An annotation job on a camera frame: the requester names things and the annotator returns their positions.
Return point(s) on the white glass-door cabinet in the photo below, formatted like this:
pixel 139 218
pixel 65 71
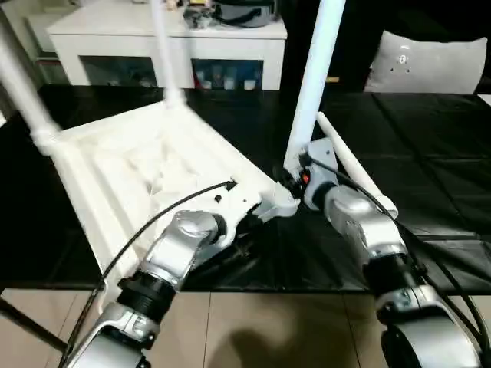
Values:
pixel 115 42

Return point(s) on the white plastic table leg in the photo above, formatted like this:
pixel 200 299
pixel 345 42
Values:
pixel 353 161
pixel 167 57
pixel 314 76
pixel 23 84

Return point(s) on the white flat board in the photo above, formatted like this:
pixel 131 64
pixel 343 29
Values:
pixel 485 96

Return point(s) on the black work mat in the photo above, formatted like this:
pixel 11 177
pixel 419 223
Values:
pixel 422 153

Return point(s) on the black cabinet with yellow label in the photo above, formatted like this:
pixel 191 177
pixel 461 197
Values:
pixel 356 46

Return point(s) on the white plastic table top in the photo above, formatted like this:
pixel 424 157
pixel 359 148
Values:
pixel 115 161

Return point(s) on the grey helmet on cabinet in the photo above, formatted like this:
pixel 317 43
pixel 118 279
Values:
pixel 245 13

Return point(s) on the black table frame leg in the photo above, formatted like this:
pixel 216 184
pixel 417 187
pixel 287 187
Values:
pixel 34 326

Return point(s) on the dark clutter on cabinet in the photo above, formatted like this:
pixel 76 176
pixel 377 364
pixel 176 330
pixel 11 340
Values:
pixel 197 17

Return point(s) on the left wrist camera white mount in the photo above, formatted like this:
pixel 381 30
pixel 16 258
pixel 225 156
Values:
pixel 238 203

